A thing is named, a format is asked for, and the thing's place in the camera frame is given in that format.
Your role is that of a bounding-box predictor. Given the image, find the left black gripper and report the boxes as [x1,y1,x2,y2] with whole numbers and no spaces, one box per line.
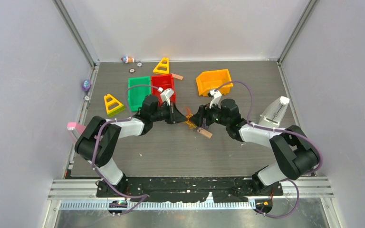
[151,102,187,124]

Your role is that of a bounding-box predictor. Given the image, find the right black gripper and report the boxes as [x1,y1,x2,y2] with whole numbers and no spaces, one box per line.
[189,99,230,128]

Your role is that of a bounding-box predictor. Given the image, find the yellow string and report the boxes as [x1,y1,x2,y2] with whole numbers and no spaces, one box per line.
[185,114,197,130]

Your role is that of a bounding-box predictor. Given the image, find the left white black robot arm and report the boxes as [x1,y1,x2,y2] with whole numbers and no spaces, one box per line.
[74,95,187,197]

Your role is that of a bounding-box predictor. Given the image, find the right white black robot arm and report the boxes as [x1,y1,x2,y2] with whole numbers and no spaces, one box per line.
[190,99,321,195]

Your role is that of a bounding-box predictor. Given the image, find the tan wooden block near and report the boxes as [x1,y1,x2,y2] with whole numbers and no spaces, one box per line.
[197,128,212,139]

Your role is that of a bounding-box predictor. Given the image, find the tan wooden block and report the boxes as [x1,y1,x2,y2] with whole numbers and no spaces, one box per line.
[171,73,183,80]
[197,128,212,139]

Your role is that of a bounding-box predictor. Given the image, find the red plastic bin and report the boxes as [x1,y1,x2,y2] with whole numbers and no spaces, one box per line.
[151,74,176,107]

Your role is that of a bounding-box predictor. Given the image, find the orange plastic bin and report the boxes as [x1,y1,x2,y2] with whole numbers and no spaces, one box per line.
[195,69,232,96]

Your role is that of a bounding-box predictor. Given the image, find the tan wooden block far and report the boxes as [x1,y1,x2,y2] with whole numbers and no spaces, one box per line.
[171,73,183,80]

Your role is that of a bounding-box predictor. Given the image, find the green plastic bin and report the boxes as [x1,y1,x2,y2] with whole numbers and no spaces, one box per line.
[128,76,152,112]

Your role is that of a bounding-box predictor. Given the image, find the yellow triangle block far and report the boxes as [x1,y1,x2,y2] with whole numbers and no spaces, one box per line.
[153,57,170,75]

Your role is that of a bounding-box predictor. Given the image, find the yellow triangle block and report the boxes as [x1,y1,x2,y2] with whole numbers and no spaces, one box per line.
[153,57,170,75]
[104,94,125,117]

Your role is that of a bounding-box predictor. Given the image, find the yellow triangle block near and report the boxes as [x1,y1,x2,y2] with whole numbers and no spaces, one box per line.
[104,94,125,117]

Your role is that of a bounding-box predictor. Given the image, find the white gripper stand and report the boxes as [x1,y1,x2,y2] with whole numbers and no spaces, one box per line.
[259,96,290,128]

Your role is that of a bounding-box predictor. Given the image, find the small toy figurine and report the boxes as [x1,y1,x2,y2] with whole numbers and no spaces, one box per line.
[120,56,135,64]

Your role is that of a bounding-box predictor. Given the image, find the purple toy block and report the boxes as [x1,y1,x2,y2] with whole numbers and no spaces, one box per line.
[81,79,92,92]

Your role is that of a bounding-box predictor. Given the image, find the pink gripper stand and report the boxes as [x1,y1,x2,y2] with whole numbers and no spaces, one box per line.
[67,122,86,144]

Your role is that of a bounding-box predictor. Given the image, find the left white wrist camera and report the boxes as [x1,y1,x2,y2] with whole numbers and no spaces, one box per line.
[157,87,174,106]

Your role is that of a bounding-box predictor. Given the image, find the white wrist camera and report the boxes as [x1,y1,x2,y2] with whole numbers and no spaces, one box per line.
[157,87,174,106]
[208,89,222,109]

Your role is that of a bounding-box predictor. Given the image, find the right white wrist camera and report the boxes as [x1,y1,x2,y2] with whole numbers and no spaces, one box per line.
[208,89,222,109]

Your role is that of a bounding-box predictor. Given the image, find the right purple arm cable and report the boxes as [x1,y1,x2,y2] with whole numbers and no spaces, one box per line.
[214,81,324,219]

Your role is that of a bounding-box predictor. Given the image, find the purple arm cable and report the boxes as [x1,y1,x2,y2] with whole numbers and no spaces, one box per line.
[91,84,163,216]
[214,81,324,219]

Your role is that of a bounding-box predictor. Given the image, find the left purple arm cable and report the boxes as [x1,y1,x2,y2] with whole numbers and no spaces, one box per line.
[91,84,163,216]

